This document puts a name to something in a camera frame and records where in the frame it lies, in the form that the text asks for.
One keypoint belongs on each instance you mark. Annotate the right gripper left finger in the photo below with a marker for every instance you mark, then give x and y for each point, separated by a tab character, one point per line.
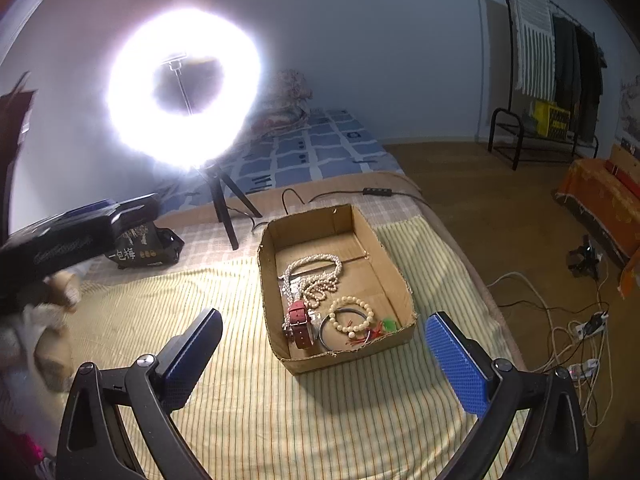
93	441

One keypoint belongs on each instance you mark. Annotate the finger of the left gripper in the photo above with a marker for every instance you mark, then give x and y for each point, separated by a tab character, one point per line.
90	207
133	213

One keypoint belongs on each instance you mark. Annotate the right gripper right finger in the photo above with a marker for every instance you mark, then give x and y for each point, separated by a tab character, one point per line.
552	444

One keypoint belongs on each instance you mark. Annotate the red strap wristwatch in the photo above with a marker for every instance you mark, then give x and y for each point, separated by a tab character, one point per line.
301	325

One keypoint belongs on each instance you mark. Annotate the blue bangle with red string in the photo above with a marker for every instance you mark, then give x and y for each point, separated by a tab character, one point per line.
353	327

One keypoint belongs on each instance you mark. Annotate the gloved operator hand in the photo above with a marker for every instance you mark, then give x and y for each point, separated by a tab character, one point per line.
39	332

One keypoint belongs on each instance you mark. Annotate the black snack bag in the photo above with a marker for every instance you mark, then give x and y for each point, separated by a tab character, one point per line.
146	246

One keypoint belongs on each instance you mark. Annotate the black tripod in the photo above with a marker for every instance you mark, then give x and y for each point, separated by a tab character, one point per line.
217	179

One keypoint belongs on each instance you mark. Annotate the yellow striped bed sheet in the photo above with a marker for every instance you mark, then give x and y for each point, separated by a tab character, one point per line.
388	416

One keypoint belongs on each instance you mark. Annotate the folded floral quilt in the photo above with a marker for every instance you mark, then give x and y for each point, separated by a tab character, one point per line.
281	102

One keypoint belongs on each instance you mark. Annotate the blue patterned bed cover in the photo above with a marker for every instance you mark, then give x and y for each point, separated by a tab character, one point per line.
332	143

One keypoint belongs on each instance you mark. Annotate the cardboard box tray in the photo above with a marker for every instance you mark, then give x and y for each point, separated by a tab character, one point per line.
329	257

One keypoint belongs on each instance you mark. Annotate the orange covered box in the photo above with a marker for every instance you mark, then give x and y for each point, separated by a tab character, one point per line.
608	191

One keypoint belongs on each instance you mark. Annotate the black metal rack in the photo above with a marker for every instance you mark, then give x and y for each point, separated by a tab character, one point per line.
518	144

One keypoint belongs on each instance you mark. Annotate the yellow box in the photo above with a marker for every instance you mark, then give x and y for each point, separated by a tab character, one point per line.
551	121

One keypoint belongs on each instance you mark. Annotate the hanging clothes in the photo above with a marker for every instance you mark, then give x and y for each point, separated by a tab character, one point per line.
558	62

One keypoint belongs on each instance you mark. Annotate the white ring light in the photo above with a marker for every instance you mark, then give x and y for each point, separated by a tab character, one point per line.
181	86

